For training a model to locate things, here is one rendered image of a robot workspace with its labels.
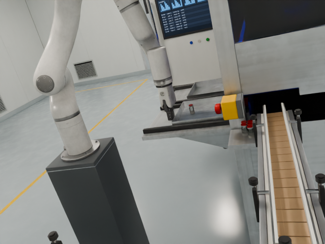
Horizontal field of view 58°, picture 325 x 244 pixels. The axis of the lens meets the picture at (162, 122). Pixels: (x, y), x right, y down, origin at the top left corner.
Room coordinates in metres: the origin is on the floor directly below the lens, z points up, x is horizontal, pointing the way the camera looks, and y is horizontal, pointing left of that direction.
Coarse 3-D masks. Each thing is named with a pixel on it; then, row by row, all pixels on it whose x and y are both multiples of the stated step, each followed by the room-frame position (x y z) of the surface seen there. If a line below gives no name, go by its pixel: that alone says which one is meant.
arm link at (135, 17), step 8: (128, 8) 1.24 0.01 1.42; (136, 8) 1.24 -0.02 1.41; (128, 16) 1.24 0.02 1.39; (136, 16) 1.24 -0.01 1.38; (144, 16) 1.25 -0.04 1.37; (128, 24) 1.26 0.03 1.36; (136, 24) 1.24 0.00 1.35; (144, 24) 1.24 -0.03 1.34; (136, 32) 1.24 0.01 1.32; (144, 32) 1.24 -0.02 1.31; (152, 32) 1.28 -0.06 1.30; (136, 40) 1.28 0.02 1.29; (144, 40) 1.27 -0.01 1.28; (152, 40) 1.33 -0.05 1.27; (144, 48) 1.35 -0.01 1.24
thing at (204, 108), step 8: (184, 104) 1.45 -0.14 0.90; (192, 104) 1.44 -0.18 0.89; (200, 104) 1.42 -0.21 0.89; (208, 104) 1.41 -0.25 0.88; (184, 112) 1.38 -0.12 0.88; (200, 112) 1.32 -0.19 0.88; (208, 112) 1.30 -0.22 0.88; (248, 112) 1.10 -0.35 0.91; (176, 120) 1.27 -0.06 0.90; (184, 120) 1.20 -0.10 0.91; (192, 120) 1.18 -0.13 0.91; (200, 120) 1.17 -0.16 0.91; (208, 120) 1.16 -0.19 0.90
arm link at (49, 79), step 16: (64, 0) 1.20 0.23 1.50; (80, 0) 1.21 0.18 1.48; (64, 16) 1.24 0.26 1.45; (64, 32) 1.24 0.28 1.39; (48, 48) 1.24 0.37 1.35; (64, 48) 1.24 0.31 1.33; (48, 64) 1.21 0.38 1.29; (64, 64) 1.23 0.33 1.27; (48, 80) 1.18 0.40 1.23; (64, 80) 1.25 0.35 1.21
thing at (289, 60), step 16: (288, 32) 0.98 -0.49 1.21; (304, 32) 0.96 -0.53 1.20; (320, 32) 0.94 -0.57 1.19; (240, 48) 1.03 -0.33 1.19; (256, 48) 1.01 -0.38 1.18; (272, 48) 0.99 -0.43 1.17; (288, 48) 0.98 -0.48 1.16; (304, 48) 0.96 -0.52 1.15; (320, 48) 0.94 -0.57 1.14; (240, 64) 1.04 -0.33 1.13; (256, 64) 1.02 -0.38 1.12; (272, 64) 1.00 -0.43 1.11; (288, 64) 0.98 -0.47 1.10; (304, 64) 0.96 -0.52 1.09; (320, 64) 0.94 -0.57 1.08; (240, 80) 1.04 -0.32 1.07; (256, 80) 1.02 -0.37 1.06; (272, 80) 1.00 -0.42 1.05; (288, 80) 0.98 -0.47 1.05; (304, 80) 0.96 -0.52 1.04; (320, 80) 0.94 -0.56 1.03
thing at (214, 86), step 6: (216, 78) 1.73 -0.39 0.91; (198, 84) 1.77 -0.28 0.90; (204, 84) 1.75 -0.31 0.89; (210, 84) 1.74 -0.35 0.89; (216, 84) 1.72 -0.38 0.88; (192, 90) 1.67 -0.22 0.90; (198, 90) 1.70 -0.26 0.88; (204, 90) 1.67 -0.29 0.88; (210, 90) 1.63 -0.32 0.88; (216, 90) 1.60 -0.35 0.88; (222, 90) 1.57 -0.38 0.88; (192, 96) 1.52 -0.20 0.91; (198, 96) 1.51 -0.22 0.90
